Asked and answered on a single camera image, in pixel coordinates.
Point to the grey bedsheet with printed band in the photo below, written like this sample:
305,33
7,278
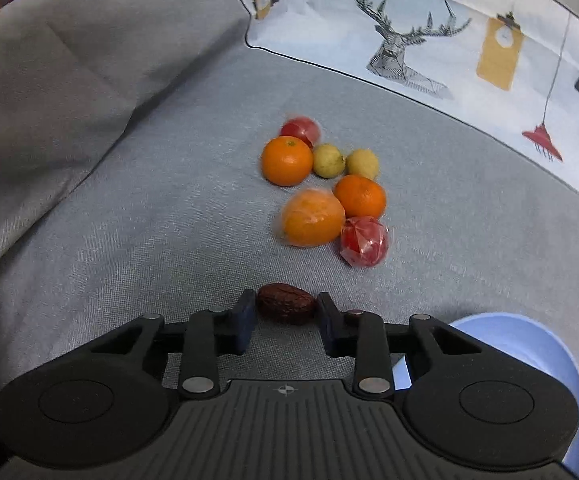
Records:
144,210

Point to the small yellow-green fruit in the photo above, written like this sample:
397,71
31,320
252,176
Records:
328,160
363,162

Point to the plastic-wrapped red fruit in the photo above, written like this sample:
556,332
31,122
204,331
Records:
303,129
364,241

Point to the plastic-wrapped orange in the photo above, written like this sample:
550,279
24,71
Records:
313,217

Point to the light blue bowl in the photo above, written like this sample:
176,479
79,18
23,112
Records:
519,340

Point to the bare orange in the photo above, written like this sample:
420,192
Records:
360,196
285,161

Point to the dried red date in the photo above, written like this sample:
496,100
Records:
286,304

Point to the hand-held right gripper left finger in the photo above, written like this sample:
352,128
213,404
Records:
242,325

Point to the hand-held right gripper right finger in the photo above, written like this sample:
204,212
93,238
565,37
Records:
328,327

